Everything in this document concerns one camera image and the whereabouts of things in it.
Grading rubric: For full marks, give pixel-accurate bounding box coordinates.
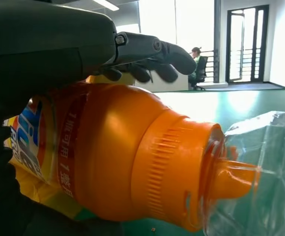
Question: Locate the orange detergent bottle clear cap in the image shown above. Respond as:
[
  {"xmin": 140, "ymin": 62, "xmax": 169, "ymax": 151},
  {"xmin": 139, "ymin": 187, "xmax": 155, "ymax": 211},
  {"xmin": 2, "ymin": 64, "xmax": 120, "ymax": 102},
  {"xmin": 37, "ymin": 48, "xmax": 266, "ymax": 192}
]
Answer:
[{"xmin": 3, "ymin": 81, "xmax": 285, "ymax": 236}]

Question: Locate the ceiling light strip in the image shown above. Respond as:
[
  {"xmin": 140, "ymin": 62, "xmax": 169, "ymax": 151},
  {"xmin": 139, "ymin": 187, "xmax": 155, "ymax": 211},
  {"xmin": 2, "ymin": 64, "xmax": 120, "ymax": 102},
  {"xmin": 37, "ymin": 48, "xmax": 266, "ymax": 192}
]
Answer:
[{"xmin": 92, "ymin": 0, "xmax": 119, "ymax": 12}]

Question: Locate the seated person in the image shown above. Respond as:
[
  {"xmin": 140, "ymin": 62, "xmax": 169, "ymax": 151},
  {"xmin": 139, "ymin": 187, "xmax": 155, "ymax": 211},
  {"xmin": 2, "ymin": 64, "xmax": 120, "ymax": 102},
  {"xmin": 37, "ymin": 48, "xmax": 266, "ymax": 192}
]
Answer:
[{"xmin": 188, "ymin": 46, "xmax": 203, "ymax": 86}]

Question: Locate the black office chair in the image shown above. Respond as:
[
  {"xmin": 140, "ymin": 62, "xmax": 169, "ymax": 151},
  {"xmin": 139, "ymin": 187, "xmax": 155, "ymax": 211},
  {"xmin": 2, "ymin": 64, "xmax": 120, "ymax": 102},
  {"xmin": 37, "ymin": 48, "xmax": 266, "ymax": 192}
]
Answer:
[{"xmin": 189, "ymin": 56, "xmax": 209, "ymax": 91}]

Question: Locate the metal railing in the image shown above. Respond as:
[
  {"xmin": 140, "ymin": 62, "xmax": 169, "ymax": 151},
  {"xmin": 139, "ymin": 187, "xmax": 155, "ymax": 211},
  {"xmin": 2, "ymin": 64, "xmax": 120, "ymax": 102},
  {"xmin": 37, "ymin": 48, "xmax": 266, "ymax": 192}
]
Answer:
[{"xmin": 201, "ymin": 49, "xmax": 216, "ymax": 83}]

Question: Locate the grey pillar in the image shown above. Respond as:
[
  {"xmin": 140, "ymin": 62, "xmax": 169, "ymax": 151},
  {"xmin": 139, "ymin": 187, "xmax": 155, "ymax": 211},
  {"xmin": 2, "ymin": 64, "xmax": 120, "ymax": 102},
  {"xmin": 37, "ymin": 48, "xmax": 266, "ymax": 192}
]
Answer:
[{"xmin": 213, "ymin": 0, "xmax": 221, "ymax": 84}]

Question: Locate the black framed glass door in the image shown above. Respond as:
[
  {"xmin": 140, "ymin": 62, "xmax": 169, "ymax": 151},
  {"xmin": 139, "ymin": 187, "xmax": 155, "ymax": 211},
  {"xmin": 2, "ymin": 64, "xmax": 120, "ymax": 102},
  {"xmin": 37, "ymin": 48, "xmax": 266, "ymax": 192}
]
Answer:
[{"xmin": 226, "ymin": 4, "xmax": 269, "ymax": 84}]

